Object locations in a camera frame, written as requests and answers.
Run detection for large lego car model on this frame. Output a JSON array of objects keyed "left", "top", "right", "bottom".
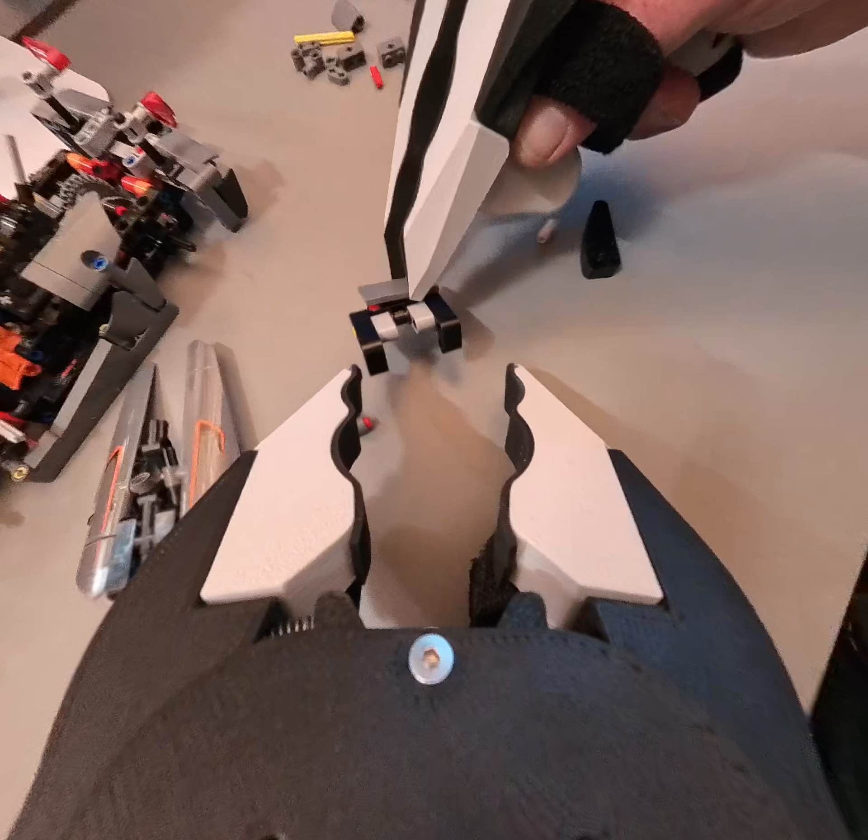
[{"left": 0, "top": 36, "right": 248, "bottom": 485}]

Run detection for black curved lego piece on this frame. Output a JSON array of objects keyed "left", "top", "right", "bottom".
[{"left": 580, "top": 200, "right": 623, "bottom": 280}]

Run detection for small black lego assembly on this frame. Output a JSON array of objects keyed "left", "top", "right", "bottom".
[{"left": 349, "top": 291, "right": 465, "bottom": 378}]

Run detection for pile of loose lego pieces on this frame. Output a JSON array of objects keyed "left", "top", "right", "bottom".
[{"left": 292, "top": 0, "right": 418, "bottom": 90}]

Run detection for grey pointed lego wing assembly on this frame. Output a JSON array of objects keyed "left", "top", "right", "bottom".
[{"left": 76, "top": 341, "right": 241, "bottom": 600}]

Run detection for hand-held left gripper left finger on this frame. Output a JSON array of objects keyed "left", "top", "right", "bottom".
[{"left": 200, "top": 365, "right": 373, "bottom": 605}]

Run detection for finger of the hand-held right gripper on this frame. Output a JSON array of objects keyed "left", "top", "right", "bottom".
[
  {"left": 383, "top": 0, "right": 476, "bottom": 281},
  {"left": 405, "top": 0, "right": 543, "bottom": 302}
]

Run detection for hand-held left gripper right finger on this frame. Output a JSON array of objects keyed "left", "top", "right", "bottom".
[{"left": 497, "top": 363, "right": 664, "bottom": 628}]

